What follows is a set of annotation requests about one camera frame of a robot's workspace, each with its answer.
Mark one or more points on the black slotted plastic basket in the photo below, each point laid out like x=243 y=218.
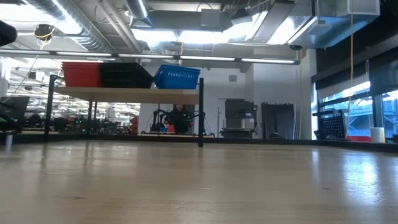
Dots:
x=124 y=79
x=124 y=63

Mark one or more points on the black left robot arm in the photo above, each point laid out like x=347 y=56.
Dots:
x=6 y=32

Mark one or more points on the black background robot arm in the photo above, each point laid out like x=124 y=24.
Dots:
x=157 y=121

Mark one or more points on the wooden shelf with black legs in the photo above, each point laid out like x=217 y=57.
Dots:
x=124 y=95

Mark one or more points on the person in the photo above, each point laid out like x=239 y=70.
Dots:
x=179 y=119

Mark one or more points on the black cabinet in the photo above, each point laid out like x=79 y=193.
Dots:
x=237 y=109

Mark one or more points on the long ceiling light bar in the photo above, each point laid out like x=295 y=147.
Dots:
x=205 y=58

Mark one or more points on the dark curtain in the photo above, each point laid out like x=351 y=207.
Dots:
x=278 y=121

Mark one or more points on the grey ceiling box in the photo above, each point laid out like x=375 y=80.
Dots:
x=211 y=18

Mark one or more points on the black perforated panel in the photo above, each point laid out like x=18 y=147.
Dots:
x=332 y=127

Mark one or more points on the low red object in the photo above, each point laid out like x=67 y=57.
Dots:
x=359 y=138

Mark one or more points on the black ceiling device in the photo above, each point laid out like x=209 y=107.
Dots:
x=43 y=31

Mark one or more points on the white paper roll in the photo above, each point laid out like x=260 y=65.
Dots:
x=377 y=135

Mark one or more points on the black flat panel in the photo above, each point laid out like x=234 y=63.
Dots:
x=14 y=107

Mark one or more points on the grey wall vent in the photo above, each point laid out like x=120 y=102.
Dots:
x=232 y=78

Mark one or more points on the silver spiral air duct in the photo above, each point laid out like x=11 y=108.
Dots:
x=136 y=7
x=87 y=34

